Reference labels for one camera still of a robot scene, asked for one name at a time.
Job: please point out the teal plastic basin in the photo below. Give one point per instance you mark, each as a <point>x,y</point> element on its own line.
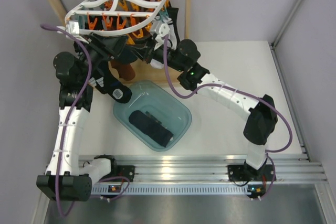
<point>154,116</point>

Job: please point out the dark navy sock in basin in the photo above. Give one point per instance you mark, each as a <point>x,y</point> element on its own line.
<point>147,124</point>

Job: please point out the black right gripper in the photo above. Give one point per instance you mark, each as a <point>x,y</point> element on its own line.
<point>150,52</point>

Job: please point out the aluminium mounting rail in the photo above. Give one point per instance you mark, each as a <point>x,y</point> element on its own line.
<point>202,175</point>

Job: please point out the white hanging sock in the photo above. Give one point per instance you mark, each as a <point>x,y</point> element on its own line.
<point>171,42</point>

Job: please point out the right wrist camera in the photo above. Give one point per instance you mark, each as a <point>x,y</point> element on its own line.
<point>159,30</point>

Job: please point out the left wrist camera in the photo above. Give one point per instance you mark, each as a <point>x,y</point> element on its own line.
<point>71,29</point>

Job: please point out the brown hanging sock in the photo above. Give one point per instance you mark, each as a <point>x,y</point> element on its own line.
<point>125,71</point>

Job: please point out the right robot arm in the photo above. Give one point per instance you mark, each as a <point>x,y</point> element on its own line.
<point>186,78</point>

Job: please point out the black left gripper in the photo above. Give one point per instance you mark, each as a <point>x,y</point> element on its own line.
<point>107,47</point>

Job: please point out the white plastic clip hanger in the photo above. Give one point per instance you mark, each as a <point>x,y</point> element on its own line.
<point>112,18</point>

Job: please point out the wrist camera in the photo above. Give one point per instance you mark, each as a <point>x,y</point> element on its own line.
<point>71,29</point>
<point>159,30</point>

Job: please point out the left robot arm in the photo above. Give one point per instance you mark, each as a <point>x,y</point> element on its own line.
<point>73,119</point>

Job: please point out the black sock with white label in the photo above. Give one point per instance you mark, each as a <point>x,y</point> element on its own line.
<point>103,80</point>

